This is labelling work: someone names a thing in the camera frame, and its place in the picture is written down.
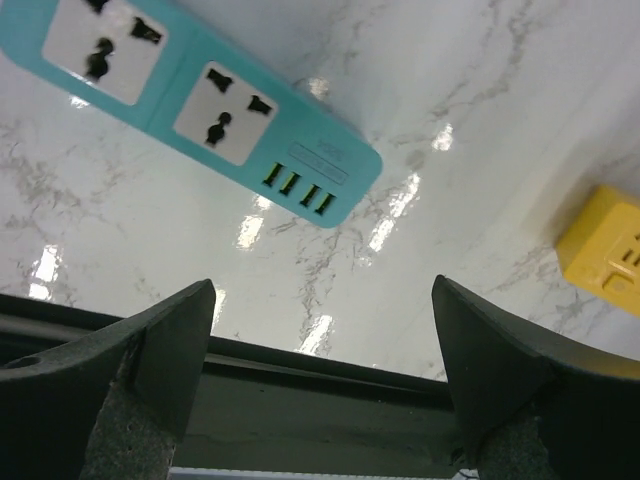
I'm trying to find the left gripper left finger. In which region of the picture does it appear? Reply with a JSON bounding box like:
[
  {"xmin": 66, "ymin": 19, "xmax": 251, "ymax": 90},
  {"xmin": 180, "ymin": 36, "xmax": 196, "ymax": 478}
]
[{"xmin": 1, "ymin": 280, "xmax": 216, "ymax": 479}]

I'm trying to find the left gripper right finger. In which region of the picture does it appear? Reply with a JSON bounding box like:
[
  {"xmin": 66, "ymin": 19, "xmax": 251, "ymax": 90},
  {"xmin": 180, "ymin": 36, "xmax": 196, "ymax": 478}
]
[{"xmin": 432, "ymin": 275, "xmax": 639, "ymax": 479}]

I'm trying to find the yellow cube plug adapter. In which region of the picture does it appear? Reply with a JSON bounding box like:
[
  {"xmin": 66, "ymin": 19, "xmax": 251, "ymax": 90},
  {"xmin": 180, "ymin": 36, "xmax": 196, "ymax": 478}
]
[{"xmin": 555, "ymin": 185, "xmax": 639, "ymax": 316}]

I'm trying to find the teal USB power strip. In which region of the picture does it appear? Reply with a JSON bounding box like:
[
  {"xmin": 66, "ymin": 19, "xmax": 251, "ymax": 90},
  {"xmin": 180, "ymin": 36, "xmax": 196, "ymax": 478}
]
[{"xmin": 1, "ymin": 1, "xmax": 383, "ymax": 228}]

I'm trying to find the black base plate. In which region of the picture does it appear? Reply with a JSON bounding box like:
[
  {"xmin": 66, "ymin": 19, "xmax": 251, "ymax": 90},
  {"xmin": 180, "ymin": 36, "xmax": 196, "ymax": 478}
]
[{"xmin": 1, "ymin": 295, "xmax": 467, "ymax": 478}]

